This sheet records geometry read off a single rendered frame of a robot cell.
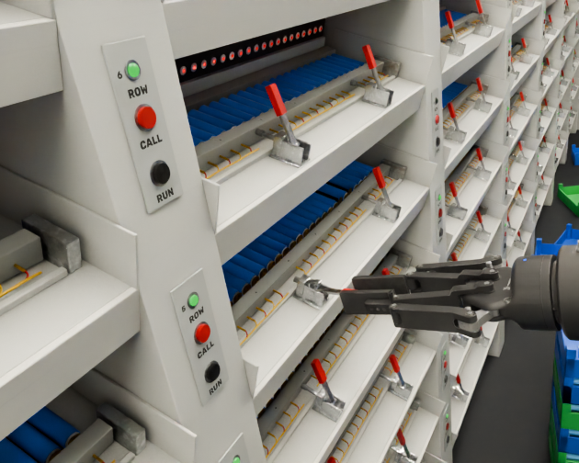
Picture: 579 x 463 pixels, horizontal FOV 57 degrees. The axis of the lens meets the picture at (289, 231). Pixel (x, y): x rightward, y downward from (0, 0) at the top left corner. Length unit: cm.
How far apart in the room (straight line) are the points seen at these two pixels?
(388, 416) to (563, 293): 60
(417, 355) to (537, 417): 77
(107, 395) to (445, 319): 34
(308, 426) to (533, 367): 138
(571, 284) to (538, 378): 151
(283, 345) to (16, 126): 37
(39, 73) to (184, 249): 17
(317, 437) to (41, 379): 48
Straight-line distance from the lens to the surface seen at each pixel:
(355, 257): 79
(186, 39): 47
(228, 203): 52
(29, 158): 45
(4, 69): 36
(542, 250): 260
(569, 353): 139
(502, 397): 195
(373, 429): 105
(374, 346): 93
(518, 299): 56
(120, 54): 40
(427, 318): 57
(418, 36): 98
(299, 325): 66
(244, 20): 53
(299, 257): 73
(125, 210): 40
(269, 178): 58
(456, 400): 167
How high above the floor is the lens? 131
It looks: 24 degrees down
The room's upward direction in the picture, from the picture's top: 9 degrees counter-clockwise
